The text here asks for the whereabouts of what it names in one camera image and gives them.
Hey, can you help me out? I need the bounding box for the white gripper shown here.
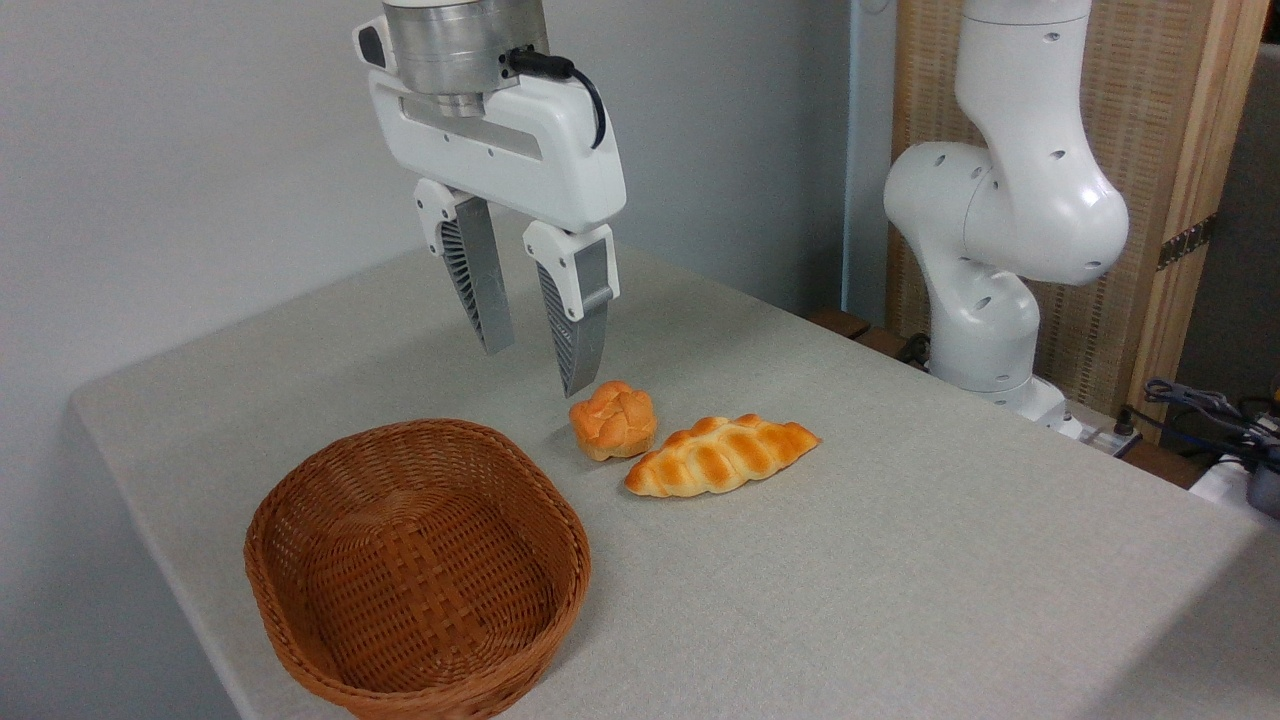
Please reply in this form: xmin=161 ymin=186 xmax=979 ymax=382
xmin=368 ymin=70 xmax=628 ymax=398

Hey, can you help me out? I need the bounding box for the long braided bread loaf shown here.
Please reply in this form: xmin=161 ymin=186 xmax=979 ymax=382
xmin=624 ymin=413 xmax=822 ymax=499

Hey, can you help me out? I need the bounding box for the round knotted bread roll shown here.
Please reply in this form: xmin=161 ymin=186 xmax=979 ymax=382
xmin=569 ymin=380 xmax=659 ymax=462

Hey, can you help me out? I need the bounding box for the brown wicker basket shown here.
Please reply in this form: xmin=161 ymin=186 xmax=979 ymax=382
xmin=243 ymin=418 xmax=592 ymax=720

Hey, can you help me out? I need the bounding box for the dark grey round device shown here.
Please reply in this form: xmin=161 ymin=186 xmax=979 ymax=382
xmin=1246 ymin=458 xmax=1280 ymax=519

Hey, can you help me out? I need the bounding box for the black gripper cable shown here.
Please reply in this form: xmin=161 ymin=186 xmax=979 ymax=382
xmin=505 ymin=48 xmax=608 ymax=151

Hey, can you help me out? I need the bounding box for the black strap on screen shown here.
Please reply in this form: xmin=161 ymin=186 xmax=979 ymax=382
xmin=1157 ymin=213 xmax=1219 ymax=271

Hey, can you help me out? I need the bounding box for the bundle of dark cables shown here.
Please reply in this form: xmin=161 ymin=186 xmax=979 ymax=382
xmin=1143 ymin=378 xmax=1280 ymax=463

